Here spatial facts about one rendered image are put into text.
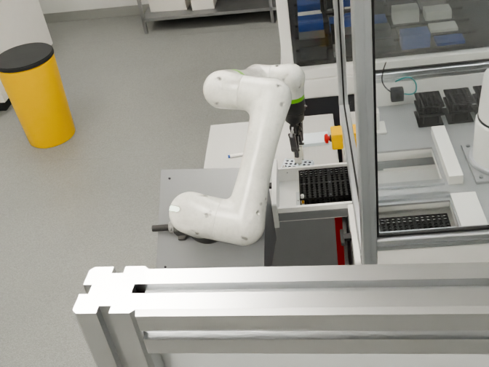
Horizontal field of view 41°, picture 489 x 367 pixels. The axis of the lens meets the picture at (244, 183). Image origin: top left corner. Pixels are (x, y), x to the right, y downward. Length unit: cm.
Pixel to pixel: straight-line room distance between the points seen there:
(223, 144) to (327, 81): 57
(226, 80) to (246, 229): 47
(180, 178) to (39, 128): 263
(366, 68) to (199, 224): 72
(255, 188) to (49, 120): 297
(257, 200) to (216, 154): 98
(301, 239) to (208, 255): 64
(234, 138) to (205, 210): 107
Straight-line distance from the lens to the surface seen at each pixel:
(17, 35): 579
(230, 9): 613
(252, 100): 201
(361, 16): 150
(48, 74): 463
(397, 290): 39
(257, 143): 197
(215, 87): 204
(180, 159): 431
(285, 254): 277
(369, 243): 187
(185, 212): 196
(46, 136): 481
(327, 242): 273
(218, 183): 221
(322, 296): 38
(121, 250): 371
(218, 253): 218
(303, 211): 231
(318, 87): 309
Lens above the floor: 233
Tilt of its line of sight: 36 degrees down
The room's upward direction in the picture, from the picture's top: 10 degrees counter-clockwise
